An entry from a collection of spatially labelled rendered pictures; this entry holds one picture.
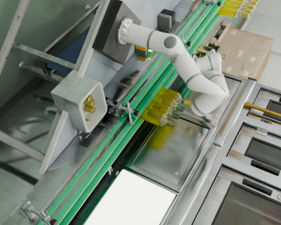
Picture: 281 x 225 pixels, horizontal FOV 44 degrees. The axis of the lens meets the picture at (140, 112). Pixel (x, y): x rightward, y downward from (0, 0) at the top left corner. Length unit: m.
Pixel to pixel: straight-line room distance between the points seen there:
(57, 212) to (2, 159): 0.63
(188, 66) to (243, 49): 4.58
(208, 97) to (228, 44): 4.65
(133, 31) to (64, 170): 0.73
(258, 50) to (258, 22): 2.02
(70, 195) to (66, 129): 0.32
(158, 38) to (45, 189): 0.86
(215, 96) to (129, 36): 0.50
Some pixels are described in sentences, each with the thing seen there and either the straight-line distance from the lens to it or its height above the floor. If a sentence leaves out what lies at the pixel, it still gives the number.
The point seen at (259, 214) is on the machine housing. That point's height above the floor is 1.69.
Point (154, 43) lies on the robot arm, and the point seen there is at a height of 1.01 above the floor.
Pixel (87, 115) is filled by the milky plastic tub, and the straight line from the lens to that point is 1.78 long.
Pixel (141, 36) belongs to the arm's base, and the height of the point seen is 0.93.
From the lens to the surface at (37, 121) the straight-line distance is 2.23.
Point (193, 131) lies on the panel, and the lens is 1.98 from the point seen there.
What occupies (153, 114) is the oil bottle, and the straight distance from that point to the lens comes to 1.87.
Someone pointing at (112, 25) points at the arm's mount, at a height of 0.81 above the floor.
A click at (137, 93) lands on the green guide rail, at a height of 0.92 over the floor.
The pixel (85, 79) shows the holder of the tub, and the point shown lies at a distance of 1.66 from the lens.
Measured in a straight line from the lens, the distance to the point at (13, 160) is 2.10.
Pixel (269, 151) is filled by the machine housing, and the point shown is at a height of 1.62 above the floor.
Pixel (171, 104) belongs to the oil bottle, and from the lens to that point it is 1.91.
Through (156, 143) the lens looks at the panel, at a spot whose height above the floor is 1.07.
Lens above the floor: 1.67
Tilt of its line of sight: 23 degrees down
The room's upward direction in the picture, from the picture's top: 112 degrees clockwise
